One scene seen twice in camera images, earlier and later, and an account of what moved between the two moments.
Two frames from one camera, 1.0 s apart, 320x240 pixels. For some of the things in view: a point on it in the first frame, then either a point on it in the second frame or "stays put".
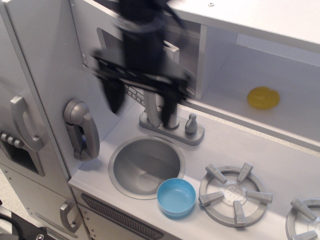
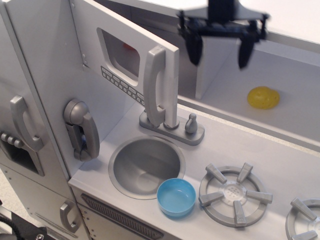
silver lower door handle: (73, 228) stays put
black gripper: (142, 62) to (221, 16)
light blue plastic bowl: (176, 198) stays put
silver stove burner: (234, 195) stays put
